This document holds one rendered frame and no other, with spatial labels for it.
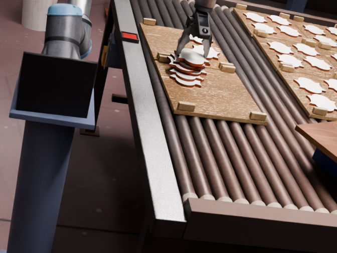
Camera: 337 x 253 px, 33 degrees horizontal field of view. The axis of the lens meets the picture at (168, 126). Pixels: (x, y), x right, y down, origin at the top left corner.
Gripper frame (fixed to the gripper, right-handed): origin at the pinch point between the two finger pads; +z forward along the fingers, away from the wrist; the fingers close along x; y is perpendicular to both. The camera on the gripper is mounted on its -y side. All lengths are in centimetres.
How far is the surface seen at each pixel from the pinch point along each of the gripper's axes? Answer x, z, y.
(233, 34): -40, 10, 63
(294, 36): -76, 7, 69
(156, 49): 8.3, 7.4, 21.2
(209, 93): -5.8, 7.4, -14.3
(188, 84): 2.5, 6.3, -11.9
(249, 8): -65, 8, 110
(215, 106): -5.2, 7.5, -24.9
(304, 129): -24, -3, -54
